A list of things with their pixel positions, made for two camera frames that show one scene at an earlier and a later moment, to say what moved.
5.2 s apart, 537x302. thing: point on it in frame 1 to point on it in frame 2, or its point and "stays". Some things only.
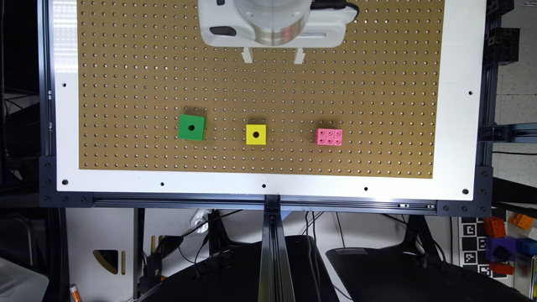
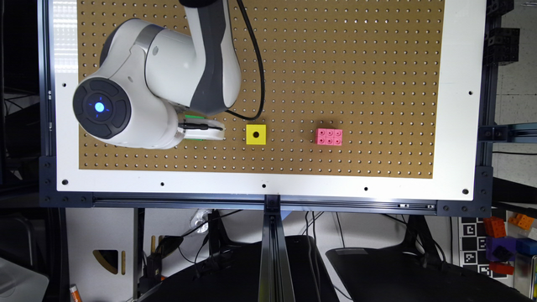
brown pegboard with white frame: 143,106 stays
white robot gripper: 221,27 to 205,134
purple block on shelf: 501,248 stays
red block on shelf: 501,268 stays
